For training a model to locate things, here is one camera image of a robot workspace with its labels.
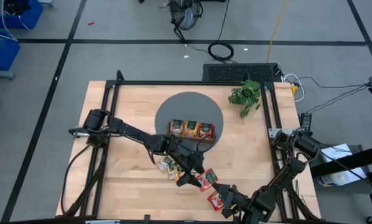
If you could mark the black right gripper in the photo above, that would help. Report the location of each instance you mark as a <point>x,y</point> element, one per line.
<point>239,203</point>

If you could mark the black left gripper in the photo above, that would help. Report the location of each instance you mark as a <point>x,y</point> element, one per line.
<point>186,157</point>

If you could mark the beige vanilla tea packet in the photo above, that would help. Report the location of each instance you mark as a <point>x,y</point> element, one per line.
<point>176,127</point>
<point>162,164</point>
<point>172,171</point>

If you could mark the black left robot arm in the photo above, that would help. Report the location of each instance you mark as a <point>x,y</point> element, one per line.
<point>133,132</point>

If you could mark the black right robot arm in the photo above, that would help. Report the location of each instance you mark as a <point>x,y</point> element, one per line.
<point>285,177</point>

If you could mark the brown wooden compartment tray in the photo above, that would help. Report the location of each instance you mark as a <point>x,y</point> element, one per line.
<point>209,140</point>

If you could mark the grey round mat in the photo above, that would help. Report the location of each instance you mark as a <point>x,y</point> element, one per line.
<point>189,105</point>

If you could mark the green potted plant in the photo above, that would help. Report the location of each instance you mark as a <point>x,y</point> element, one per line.
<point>246,95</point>

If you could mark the black power adapter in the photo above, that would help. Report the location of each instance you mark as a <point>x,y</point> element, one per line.
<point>305,119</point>

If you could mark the black perforated computer case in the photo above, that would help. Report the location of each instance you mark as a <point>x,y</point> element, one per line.
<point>240,72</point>

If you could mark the white booklet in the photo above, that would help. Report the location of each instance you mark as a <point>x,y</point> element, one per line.
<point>338,152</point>

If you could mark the yellow plug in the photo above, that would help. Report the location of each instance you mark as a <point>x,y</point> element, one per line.
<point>294,90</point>

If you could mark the black metal beam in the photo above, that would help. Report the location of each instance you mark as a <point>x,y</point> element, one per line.
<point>347,161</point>

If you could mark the dark grey cart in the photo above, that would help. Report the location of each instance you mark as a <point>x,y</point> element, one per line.
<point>357,148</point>

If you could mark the black floor fan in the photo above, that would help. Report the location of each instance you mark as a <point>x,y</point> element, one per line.
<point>186,15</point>

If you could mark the blue plastic bin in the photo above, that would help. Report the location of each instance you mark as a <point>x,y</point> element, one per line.
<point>5,54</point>
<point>27,17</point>

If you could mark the black aluminium table frame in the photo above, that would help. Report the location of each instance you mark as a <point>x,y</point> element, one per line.
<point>186,83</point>

